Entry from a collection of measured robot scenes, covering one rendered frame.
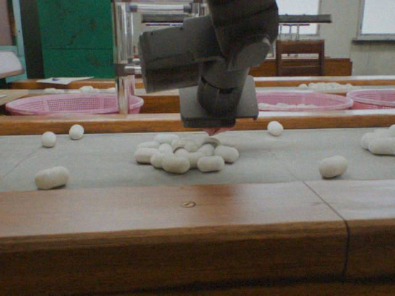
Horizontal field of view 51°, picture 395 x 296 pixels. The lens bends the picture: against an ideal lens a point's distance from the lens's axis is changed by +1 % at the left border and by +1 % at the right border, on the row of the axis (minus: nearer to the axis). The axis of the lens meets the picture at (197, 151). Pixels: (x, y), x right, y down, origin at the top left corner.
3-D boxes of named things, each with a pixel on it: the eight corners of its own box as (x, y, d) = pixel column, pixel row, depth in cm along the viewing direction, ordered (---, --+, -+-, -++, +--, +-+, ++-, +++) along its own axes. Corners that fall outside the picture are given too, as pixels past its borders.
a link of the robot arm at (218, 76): (265, 51, 43) (249, 11, 45) (201, 61, 42) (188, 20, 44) (252, 89, 49) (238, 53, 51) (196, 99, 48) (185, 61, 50)
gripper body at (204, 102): (178, 84, 56) (179, 47, 50) (250, 82, 57) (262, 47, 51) (180, 124, 53) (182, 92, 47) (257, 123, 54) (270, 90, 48)
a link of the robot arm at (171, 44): (276, 38, 37) (250, -36, 40) (150, 57, 35) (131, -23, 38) (247, 100, 48) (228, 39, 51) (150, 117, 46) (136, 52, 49)
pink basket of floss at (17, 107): (170, 144, 87) (170, 100, 85) (56, 173, 68) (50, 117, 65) (97, 127, 104) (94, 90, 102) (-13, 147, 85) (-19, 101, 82)
